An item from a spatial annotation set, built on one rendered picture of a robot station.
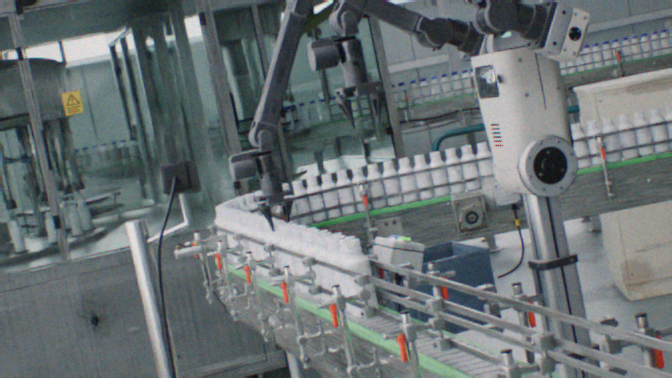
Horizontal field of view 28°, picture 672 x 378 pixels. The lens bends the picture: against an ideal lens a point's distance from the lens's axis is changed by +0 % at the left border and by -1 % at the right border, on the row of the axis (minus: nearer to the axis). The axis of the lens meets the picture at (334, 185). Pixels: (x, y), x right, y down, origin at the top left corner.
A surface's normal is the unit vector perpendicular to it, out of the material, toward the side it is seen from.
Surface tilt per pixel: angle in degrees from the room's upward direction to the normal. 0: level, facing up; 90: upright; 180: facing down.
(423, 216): 90
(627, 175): 90
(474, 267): 90
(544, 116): 101
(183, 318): 90
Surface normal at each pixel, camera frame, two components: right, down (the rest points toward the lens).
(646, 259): -0.05, 0.09
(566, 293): 0.25, 0.03
